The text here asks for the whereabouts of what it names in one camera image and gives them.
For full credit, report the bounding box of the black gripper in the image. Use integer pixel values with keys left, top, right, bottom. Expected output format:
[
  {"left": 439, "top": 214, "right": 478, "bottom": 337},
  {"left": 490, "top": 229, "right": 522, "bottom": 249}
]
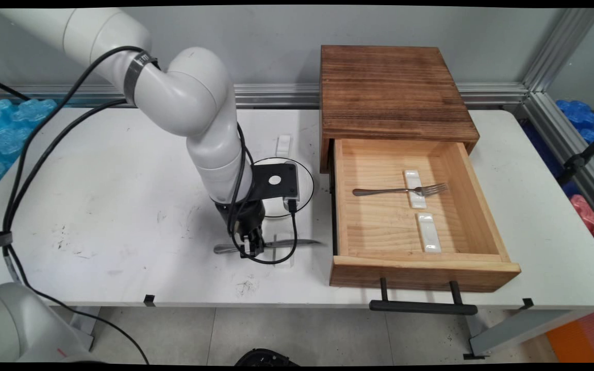
[{"left": 214, "top": 198, "right": 268, "bottom": 259}]

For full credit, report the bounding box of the silver metal table knife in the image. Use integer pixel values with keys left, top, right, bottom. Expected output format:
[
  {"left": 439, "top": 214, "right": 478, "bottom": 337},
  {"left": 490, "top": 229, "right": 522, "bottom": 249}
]
[{"left": 213, "top": 239, "right": 324, "bottom": 256}]

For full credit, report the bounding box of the white plate with black rim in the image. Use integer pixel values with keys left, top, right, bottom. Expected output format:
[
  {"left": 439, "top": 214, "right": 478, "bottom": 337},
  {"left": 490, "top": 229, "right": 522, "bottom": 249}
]
[{"left": 250, "top": 157, "right": 316, "bottom": 219}]

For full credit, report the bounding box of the black object on floor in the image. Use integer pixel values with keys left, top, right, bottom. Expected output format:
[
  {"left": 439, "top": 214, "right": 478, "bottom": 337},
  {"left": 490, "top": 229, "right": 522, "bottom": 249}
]
[{"left": 234, "top": 348, "right": 300, "bottom": 367}]

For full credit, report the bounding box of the silver metal fork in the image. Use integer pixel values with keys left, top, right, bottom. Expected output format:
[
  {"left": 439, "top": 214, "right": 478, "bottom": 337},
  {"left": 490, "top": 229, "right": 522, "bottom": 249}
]
[{"left": 352, "top": 182, "right": 447, "bottom": 197}]

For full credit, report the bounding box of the light wooden drawer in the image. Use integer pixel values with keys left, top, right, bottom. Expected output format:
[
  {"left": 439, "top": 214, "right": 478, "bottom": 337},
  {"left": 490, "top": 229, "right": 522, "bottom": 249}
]
[{"left": 329, "top": 138, "right": 522, "bottom": 293}]

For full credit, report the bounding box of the grey table leg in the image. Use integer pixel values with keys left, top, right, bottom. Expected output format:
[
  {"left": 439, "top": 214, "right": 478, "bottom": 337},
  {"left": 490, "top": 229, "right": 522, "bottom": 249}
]
[
  {"left": 68, "top": 306, "right": 101, "bottom": 353},
  {"left": 462, "top": 309, "right": 594, "bottom": 361}
]

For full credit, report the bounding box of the dark wooden drawer cabinet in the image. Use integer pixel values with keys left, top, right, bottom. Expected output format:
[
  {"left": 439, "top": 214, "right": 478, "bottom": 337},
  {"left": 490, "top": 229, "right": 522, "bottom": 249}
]
[{"left": 320, "top": 45, "right": 481, "bottom": 174}]

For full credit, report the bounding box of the blue foam mat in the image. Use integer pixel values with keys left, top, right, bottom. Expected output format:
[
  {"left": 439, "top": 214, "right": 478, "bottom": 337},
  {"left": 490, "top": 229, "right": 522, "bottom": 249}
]
[
  {"left": 0, "top": 98, "right": 61, "bottom": 200},
  {"left": 555, "top": 99, "right": 594, "bottom": 173}
]

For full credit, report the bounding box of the pink foam piece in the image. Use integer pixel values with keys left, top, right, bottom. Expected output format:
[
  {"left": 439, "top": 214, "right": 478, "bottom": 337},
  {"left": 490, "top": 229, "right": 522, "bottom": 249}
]
[{"left": 569, "top": 194, "right": 594, "bottom": 238}]

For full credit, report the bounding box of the black tripod stand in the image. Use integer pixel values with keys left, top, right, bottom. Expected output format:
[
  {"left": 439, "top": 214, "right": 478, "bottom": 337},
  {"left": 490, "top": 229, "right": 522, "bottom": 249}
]
[{"left": 555, "top": 108, "right": 594, "bottom": 187}]

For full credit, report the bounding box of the black camera cable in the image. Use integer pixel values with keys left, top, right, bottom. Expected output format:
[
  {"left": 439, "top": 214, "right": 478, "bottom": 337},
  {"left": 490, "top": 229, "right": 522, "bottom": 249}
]
[{"left": 225, "top": 123, "right": 301, "bottom": 266}]

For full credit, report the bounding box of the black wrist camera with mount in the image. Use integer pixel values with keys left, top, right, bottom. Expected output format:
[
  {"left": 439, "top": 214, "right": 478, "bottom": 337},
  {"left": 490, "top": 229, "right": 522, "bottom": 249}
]
[{"left": 249, "top": 160, "right": 301, "bottom": 203}]

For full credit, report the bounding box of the black drawer handle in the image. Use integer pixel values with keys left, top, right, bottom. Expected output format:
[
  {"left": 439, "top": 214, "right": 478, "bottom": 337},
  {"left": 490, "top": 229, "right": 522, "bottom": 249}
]
[{"left": 369, "top": 277, "right": 479, "bottom": 316}]

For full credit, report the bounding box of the horizontal aluminium frame rail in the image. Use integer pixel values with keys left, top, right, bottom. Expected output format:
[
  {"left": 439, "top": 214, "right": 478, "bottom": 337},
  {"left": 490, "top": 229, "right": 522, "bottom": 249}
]
[{"left": 0, "top": 83, "right": 530, "bottom": 109}]

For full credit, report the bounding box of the long black arm cable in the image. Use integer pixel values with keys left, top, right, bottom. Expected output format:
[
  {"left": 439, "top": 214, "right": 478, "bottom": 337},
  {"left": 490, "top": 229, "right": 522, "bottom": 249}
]
[{"left": 0, "top": 45, "right": 160, "bottom": 364}]

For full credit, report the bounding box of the thin black background cable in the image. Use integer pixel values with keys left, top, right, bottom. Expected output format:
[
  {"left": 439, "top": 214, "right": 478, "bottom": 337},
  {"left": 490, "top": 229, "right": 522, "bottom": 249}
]
[{"left": 0, "top": 74, "right": 31, "bottom": 102}]

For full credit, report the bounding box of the side aluminium frame rail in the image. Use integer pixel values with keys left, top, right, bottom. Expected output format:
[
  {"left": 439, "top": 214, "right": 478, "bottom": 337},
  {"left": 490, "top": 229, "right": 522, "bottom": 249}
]
[{"left": 515, "top": 92, "right": 594, "bottom": 233}]

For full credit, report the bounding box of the upright aluminium frame post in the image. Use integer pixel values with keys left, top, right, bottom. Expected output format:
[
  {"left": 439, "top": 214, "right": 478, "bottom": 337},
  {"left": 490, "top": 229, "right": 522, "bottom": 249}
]
[{"left": 522, "top": 8, "right": 594, "bottom": 94}]

